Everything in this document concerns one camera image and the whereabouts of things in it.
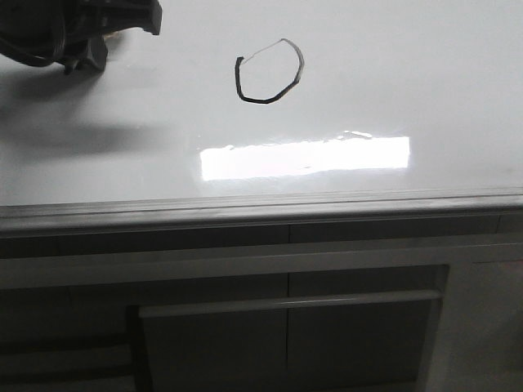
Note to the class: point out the white whiteboard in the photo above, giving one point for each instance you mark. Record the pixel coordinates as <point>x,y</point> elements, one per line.
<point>264,111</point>

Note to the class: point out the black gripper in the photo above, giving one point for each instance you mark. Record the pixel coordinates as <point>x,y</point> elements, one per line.
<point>70,33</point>

